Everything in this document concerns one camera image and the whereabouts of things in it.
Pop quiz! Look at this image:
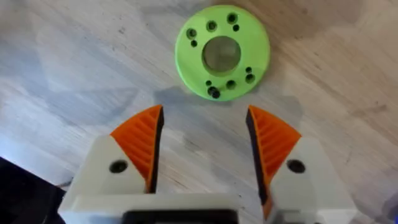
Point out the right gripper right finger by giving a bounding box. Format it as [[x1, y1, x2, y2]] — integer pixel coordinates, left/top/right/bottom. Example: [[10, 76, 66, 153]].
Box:
[[245, 105, 358, 224]]

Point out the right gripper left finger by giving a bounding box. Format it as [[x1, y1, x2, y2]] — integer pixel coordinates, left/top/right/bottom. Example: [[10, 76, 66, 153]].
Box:
[[58, 105, 165, 215]]

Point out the black screw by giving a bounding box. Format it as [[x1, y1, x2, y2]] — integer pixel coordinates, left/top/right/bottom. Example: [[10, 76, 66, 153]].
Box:
[[207, 86, 221, 100]]

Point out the green disc with holes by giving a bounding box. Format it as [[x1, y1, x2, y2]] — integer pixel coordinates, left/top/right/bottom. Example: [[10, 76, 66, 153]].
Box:
[[174, 4, 271, 101]]

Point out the black rail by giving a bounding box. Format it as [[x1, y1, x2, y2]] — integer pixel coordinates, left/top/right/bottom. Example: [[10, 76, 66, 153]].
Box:
[[0, 156, 67, 224]]

